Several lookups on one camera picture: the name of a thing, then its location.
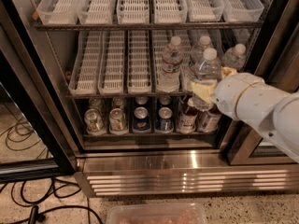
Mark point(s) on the open fridge door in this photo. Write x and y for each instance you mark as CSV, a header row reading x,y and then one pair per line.
x,y
33,90

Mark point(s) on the shelf tray six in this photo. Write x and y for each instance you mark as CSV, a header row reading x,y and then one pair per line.
x,y
216,41
242,10

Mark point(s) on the top shelf tray five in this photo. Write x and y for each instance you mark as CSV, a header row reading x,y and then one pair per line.
x,y
204,10

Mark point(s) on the top shelf tray two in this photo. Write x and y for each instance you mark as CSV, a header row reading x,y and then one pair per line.
x,y
96,11

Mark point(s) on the rear left blue soda can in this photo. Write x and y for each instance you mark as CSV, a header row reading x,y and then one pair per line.
x,y
141,101

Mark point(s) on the shelf tray four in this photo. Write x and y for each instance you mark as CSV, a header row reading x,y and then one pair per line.
x,y
160,38
169,11

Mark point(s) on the stainless steel fridge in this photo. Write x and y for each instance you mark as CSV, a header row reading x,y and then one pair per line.
x,y
232,158

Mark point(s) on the shelf tray one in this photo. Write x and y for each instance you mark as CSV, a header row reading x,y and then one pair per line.
x,y
58,12
85,70

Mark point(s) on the shelf tray five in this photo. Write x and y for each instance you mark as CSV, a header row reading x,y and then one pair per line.
x,y
204,10
188,40

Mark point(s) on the middle shelf tray one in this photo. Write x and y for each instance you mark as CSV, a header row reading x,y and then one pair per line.
x,y
85,70

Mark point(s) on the blue soda can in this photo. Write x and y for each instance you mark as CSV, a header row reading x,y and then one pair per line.
x,y
164,120
141,123
141,101
164,101

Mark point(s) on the top shelf tray three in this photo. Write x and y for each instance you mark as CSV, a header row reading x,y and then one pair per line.
x,y
133,11

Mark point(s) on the middle shelf tray five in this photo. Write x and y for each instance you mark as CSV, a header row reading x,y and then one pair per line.
x,y
188,40

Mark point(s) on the shelf tray three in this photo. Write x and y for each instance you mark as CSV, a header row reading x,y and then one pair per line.
x,y
133,11
139,74

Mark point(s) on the rear left silver can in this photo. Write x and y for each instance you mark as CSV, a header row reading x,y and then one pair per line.
x,y
96,103

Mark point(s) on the middle shelf tray four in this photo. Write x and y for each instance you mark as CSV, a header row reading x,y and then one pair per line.
x,y
160,38

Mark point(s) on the rear right blue soda can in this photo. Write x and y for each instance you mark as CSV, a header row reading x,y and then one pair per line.
x,y
164,101

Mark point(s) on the front left silver can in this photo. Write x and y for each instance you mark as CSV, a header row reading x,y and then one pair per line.
x,y
94,123

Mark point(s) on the middle shelf tray six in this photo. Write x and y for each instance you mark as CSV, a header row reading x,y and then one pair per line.
x,y
216,41

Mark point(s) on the front right blue soda can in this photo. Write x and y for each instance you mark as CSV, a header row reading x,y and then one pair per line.
x,y
164,120

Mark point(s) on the middle shelf tray two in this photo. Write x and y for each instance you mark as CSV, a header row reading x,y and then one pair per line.
x,y
111,78

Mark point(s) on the silver can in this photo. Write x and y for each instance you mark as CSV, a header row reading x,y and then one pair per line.
x,y
119,102
96,103
94,123
117,122

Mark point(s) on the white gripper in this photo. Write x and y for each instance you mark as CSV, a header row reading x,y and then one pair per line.
x,y
229,95

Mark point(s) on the clear plastic container on floor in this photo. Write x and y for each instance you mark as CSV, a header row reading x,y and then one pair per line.
x,y
161,213

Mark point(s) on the shelf tray two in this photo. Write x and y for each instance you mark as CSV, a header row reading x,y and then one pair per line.
x,y
111,78
96,11

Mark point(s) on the water bottle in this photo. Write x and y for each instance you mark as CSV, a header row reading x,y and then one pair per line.
x,y
208,67
172,58
195,55
235,57

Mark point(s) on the left tea bottle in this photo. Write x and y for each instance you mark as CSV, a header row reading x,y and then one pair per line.
x,y
187,115

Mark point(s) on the top shelf tray six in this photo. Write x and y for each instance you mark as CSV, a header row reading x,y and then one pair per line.
x,y
242,10

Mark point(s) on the middle shelf tray three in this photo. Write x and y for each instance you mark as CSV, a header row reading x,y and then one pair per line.
x,y
139,74

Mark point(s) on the front left blue soda can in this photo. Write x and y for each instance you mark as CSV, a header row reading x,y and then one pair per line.
x,y
141,123

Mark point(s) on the top shelf tray four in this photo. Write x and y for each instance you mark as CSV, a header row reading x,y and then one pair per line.
x,y
169,11

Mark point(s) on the right tea bottle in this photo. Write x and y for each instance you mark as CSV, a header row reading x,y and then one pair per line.
x,y
208,122

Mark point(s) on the top shelf tray one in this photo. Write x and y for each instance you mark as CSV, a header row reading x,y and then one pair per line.
x,y
58,12

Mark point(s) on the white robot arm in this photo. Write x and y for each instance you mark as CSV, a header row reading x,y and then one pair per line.
x,y
271,112

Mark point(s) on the tea bottle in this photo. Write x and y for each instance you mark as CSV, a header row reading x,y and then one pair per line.
x,y
208,122
187,115

